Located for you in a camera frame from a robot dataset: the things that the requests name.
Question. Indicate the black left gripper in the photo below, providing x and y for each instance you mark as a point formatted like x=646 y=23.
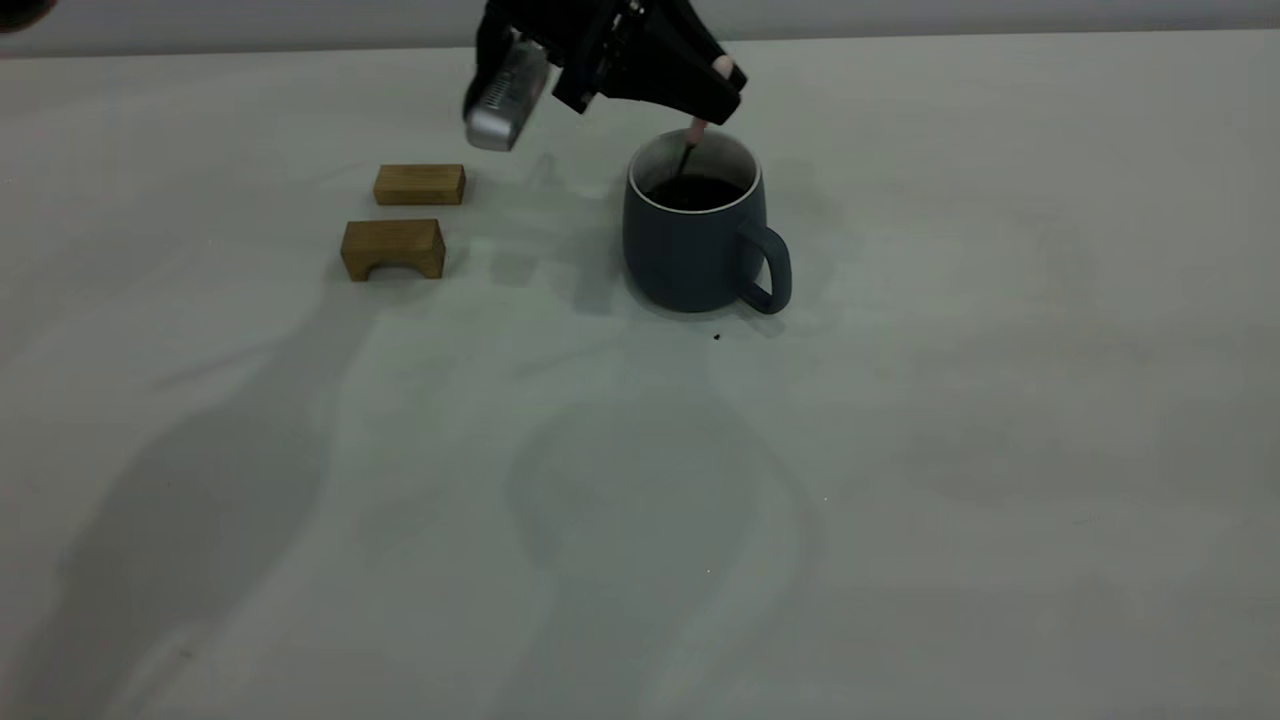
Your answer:
x=585 y=40

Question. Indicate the dark grey ceramic cup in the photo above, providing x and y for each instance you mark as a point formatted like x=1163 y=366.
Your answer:
x=685 y=255

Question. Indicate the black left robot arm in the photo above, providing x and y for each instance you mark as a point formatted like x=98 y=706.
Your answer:
x=15 y=10

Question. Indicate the flat wooden block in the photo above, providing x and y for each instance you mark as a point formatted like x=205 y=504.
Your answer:
x=420 y=185

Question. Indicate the arched wooden block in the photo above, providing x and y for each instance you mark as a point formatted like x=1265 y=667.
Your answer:
x=392 y=240

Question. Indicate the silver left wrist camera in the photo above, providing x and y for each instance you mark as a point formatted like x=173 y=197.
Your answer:
x=507 y=100

